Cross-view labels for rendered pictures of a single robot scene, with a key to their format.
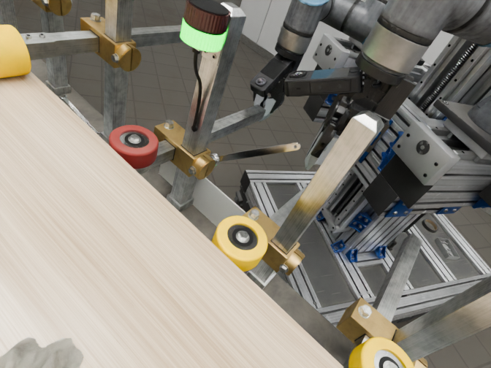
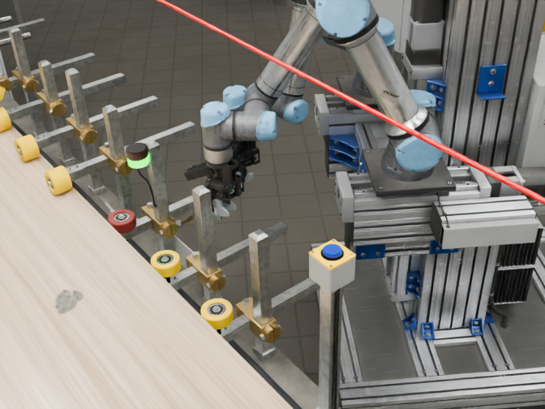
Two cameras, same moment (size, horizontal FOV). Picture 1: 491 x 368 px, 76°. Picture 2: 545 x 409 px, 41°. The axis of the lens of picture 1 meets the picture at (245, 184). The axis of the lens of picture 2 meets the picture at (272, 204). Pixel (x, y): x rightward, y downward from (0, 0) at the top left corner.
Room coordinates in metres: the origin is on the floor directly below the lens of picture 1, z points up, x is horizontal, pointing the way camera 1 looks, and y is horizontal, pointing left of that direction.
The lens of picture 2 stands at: (-0.84, -1.06, 2.17)
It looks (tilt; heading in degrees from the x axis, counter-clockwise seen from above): 36 degrees down; 31
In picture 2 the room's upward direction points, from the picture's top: 2 degrees counter-clockwise
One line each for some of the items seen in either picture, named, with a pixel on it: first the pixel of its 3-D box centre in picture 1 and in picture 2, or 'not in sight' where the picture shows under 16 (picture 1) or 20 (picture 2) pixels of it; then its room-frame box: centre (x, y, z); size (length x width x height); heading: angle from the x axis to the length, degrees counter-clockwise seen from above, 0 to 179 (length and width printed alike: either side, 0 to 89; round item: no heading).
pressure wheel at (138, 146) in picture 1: (132, 161); (124, 230); (0.39, 0.20, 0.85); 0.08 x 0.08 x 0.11
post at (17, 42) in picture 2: not in sight; (28, 86); (0.86, 1.05, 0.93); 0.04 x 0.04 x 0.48; 68
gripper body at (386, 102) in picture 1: (363, 102); (222, 177); (0.48, -0.11, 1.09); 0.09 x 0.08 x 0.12; 88
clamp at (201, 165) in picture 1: (183, 150); (159, 221); (0.48, 0.14, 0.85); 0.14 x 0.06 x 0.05; 68
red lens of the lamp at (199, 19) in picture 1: (207, 14); (136, 151); (0.44, 0.14, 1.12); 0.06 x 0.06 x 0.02
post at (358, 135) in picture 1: (292, 228); (208, 258); (0.38, -0.11, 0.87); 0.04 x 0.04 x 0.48; 68
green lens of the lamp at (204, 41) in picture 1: (202, 33); (138, 159); (0.44, 0.14, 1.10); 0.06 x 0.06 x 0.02
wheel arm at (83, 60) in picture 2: not in sight; (52, 70); (0.99, 1.04, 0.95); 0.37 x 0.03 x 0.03; 158
